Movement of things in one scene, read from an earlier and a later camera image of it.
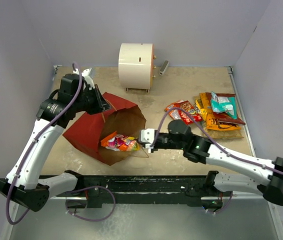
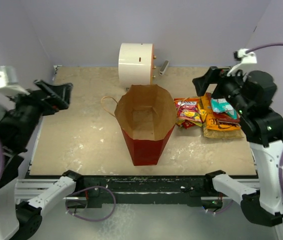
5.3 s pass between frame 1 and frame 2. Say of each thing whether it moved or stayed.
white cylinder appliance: stayed
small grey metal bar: stayed
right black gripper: moved
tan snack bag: stayed
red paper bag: moved
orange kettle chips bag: stayed
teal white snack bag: stayed
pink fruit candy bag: moved
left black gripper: moved
